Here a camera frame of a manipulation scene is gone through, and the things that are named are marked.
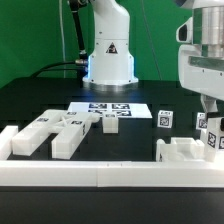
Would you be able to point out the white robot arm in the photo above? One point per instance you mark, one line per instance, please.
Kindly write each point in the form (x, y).
(111, 66)

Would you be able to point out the white chair seat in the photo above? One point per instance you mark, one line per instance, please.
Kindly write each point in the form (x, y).
(179, 149)

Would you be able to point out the white U-shaped fence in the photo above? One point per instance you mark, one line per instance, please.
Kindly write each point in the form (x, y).
(105, 174)

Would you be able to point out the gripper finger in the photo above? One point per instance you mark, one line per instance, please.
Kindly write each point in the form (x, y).
(209, 106)

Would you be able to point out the white chair back piece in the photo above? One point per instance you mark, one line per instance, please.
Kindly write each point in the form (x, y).
(70, 129)

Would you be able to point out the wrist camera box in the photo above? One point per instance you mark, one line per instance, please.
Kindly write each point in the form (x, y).
(184, 33)

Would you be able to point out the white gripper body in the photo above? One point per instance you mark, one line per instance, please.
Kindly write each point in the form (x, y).
(203, 75)

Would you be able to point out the white sheet with tags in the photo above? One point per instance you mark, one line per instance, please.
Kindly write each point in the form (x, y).
(123, 110)

